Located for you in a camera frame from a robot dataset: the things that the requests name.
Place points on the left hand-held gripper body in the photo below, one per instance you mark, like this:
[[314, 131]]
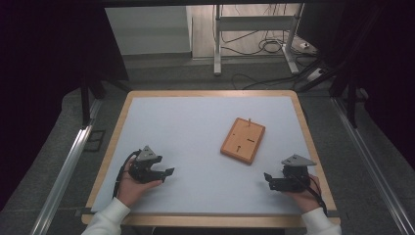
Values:
[[143, 169]]

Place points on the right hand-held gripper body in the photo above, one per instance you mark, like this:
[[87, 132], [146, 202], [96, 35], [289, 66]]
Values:
[[293, 178]]

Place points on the wooden picture frame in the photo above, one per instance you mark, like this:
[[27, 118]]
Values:
[[243, 142]]

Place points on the person's right hand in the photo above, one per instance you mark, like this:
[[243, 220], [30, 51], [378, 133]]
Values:
[[305, 199]]

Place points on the person's left hand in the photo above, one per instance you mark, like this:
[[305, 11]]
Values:
[[130, 191]]

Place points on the white table mat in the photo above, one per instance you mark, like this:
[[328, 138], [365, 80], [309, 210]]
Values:
[[195, 130]]

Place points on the black floor grate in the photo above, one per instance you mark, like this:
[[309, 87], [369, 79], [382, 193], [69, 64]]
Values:
[[95, 140]]

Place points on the wooden table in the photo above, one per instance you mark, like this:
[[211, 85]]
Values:
[[208, 93]]

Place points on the black metal stand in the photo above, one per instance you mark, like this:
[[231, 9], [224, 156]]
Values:
[[351, 104], [85, 104]]

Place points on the white power strip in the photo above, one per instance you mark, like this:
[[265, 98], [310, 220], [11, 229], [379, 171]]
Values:
[[315, 74]]

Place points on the grey cabinet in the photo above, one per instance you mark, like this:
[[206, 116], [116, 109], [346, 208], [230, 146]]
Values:
[[147, 29]]

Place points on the white power adapter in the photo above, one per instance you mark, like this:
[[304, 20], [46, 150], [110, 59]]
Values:
[[305, 45]]

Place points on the dark curtain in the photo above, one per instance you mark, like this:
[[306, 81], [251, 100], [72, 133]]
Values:
[[39, 65], [391, 65]]

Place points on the aluminium rail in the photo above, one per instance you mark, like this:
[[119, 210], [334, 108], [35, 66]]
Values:
[[365, 147], [65, 169]]

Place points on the white metal desk frame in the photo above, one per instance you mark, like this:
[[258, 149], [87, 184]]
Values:
[[254, 23]]

